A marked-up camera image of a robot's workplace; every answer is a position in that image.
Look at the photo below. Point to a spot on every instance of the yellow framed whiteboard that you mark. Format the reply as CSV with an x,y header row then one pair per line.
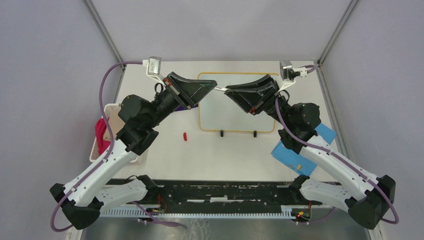
x,y
217,112

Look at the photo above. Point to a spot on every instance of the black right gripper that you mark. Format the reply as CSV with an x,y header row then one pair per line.
x,y
253,100

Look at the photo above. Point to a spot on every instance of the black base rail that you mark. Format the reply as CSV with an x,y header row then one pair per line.
x,y
223,197

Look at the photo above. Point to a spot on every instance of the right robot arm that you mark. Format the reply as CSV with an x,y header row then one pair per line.
x,y
365,196

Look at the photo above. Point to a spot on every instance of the red capped whiteboard marker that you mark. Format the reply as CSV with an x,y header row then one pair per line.
x,y
221,89

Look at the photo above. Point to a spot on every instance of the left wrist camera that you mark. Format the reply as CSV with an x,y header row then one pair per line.
x,y
153,68

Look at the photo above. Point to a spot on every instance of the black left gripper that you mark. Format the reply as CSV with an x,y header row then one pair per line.
x,y
191,90

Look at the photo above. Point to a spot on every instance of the white cable comb strip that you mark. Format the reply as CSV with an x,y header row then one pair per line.
x,y
135,212

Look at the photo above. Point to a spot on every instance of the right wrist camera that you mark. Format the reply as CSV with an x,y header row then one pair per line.
x,y
289,74

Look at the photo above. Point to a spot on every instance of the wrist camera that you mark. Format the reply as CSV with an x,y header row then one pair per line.
x,y
289,74
153,68

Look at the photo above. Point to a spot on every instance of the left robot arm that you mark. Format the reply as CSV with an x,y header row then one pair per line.
x,y
85,198

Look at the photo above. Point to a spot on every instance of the purple cloth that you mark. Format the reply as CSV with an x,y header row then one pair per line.
x,y
182,108

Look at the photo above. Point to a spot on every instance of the pink cloth in basket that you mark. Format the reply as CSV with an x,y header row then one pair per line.
x,y
99,130

